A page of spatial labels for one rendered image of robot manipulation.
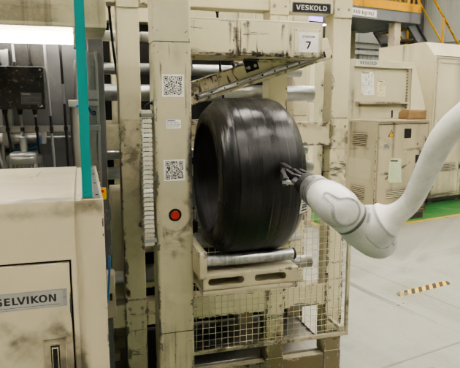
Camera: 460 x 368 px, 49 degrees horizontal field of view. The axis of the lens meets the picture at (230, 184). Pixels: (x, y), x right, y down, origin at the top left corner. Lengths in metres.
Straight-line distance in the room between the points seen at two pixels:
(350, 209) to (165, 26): 0.89
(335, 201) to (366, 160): 5.04
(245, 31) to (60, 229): 1.32
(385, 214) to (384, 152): 4.93
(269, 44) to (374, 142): 4.18
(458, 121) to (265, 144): 0.67
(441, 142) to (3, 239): 0.96
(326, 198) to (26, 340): 0.75
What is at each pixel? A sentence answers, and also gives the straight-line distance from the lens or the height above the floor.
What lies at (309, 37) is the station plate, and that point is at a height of 1.72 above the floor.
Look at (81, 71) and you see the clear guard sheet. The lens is 1.02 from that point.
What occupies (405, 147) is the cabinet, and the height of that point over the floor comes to 0.91.
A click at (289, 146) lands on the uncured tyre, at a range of 1.71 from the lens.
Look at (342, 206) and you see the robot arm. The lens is 1.29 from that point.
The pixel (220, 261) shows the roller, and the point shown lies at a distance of 1.82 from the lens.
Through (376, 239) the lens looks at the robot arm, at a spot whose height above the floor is 1.10.
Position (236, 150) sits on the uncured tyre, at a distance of 1.66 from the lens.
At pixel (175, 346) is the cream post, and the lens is 1.99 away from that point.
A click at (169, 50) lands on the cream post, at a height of 1.62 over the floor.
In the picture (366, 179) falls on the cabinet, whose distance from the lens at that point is 6.35.
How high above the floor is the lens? 1.45
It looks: 9 degrees down
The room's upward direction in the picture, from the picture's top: straight up
